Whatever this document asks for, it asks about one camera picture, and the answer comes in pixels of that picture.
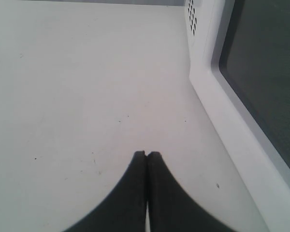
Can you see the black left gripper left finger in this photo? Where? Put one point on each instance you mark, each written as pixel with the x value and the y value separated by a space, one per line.
pixel 124 208

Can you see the white microwave door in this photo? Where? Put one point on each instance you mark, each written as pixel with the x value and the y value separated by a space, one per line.
pixel 243 82

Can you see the white Midea microwave body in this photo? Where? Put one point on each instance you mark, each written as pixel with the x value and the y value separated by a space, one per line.
pixel 198 15

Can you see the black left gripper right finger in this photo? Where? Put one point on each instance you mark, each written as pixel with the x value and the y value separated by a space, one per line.
pixel 171 209

